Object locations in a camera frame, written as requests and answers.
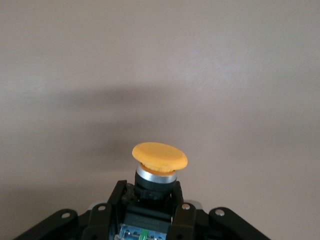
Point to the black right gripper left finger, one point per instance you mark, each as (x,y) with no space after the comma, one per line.
(105,220)

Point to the yellow mushroom push button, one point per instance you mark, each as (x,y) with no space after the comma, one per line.
(160,156)

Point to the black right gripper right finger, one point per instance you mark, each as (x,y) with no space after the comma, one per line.
(183,220)

